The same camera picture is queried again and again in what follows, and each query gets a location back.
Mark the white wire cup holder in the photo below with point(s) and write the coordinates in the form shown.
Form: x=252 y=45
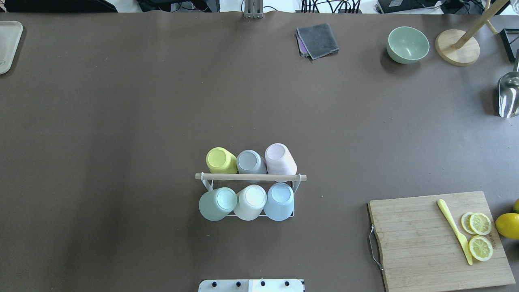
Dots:
x=292 y=180

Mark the teal green plastic cup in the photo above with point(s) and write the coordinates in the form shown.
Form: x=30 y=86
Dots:
x=216 y=204

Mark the metal scoop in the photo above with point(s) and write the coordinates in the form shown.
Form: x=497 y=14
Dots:
x=508 y=92

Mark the wooden mug tree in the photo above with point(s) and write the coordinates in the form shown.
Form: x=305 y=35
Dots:
x=460 y=48

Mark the grey folded cloth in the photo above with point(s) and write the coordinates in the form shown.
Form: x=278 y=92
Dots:
x=316 y=41

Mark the wooden cutting board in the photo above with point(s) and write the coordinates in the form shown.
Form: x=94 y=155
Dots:
x=419 y=251

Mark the yellow lemon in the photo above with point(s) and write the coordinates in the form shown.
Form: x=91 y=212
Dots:
x=508 y=225
x=516 y=207

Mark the aluminium frame post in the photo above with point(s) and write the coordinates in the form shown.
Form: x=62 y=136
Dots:
x=253 y=9

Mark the pink plastic cup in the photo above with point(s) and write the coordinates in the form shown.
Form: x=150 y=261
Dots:
x=279 y=160

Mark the white plastic cup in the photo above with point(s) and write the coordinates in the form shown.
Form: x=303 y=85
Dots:
x=251 y=201

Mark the white camera pole base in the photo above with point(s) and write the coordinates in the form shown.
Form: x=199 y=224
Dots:
x=252 y=285

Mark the yellow plastic knife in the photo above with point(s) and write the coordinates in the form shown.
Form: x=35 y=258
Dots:
x=462 y=239

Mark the grey plastic cup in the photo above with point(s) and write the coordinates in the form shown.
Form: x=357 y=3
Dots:
x=250 y=162

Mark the beige tray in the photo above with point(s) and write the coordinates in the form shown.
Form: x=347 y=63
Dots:
x=10 y=34

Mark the light blue plastic cup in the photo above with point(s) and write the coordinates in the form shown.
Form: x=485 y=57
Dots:
x=280 y=202

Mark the green bowl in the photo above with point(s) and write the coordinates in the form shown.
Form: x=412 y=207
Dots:
x=407 y=45

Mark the yellow plastic cup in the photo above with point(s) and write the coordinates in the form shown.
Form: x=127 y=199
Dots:
x=221 y=161

